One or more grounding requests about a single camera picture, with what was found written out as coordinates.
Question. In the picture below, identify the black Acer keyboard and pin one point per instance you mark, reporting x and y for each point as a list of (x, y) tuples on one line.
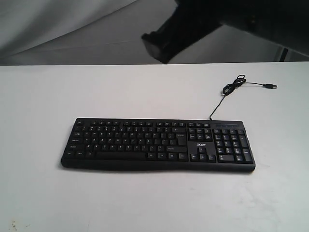
[(158, 145)]

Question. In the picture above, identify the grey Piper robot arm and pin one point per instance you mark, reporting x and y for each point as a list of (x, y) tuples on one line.
[(283, 22)]

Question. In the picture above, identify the grey backdrop cloth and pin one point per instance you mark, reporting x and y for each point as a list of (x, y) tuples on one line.
[(108, 32)]

